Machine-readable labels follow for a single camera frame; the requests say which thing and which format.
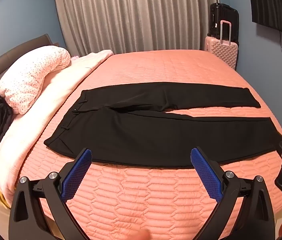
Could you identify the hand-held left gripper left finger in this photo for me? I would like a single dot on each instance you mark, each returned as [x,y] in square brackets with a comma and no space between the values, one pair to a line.
[76,175]

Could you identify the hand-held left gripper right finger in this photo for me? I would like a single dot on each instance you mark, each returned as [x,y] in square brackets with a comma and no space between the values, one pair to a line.
[207,175]

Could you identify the black pants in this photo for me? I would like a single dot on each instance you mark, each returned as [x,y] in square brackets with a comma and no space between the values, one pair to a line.
[156,130]

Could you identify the light pink folded blanket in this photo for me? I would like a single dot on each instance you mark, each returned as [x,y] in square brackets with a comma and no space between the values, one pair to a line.
[56,92]

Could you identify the pink quilted bedspread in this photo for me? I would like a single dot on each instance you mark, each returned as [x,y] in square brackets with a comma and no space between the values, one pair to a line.
[161,65]

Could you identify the pink hard suitcase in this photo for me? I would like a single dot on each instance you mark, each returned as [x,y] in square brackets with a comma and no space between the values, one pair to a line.
[222,51]

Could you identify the grey padded headboard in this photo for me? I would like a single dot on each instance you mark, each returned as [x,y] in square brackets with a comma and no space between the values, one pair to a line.
[18,51]

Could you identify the black hard suitcase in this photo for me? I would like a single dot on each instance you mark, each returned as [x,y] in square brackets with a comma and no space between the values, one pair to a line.
[227,15]

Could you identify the grey pleated curtain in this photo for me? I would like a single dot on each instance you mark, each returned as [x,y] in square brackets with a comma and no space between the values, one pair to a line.
[136,15]

